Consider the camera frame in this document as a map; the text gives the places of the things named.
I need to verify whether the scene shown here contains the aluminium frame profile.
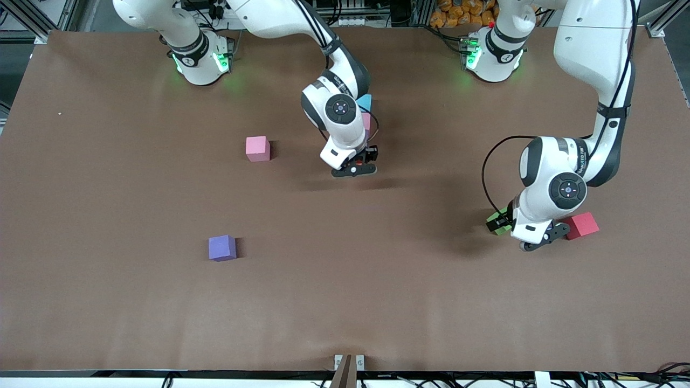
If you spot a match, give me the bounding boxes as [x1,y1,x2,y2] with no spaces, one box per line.
[644,0,690,38]
[0,0,81,44]

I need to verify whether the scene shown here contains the brown paper table cover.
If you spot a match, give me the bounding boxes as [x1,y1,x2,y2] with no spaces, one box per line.
[0,27,690,372]

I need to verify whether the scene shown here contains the bag of orange items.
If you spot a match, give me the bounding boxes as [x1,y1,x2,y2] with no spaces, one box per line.
[430,0,499,29]

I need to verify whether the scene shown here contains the purple foam block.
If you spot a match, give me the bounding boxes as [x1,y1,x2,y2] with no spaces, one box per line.
[209,235,238,262]

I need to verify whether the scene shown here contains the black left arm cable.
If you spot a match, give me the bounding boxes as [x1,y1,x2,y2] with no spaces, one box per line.
[482,0,639,216]

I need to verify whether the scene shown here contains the red foam block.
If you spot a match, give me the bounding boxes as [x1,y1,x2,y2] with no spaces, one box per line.
[563,212,600,241]

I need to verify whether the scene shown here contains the white grey rack device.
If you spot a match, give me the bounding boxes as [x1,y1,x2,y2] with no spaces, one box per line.
[318,0,367,26]

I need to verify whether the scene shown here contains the green foam block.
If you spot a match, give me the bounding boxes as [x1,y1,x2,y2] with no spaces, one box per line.
[487,207,513,236]

